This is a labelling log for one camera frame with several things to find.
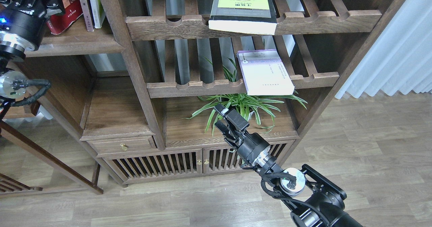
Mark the white pleated curtain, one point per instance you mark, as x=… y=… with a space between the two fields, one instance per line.
x=400 y=60

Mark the white green upright book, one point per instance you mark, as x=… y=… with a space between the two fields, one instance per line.
x=98 y=13

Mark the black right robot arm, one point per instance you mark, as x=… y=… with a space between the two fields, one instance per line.
x=314 y=201

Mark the pale lilac white book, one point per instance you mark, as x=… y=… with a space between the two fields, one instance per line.
x=264 y=73

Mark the red rescue guide book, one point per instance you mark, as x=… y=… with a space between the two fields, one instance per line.
x=58 y=24

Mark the dark wooden bookshelf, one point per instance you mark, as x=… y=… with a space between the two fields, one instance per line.
x=137 y=79

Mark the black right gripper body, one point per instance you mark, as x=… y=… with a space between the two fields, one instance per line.
x=252 y=148

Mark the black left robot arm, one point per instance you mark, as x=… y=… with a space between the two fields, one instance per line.
x=22 y=28

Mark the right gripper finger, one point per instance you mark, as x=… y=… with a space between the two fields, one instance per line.
x=222 y=127
x=219 y=108

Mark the brass drawer knob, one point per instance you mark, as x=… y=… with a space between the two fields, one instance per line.
x=124 y=147

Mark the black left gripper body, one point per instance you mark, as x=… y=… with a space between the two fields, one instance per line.
x=23 y=22

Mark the yellow and black thick book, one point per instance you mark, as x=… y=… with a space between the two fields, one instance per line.
x=243 y=16

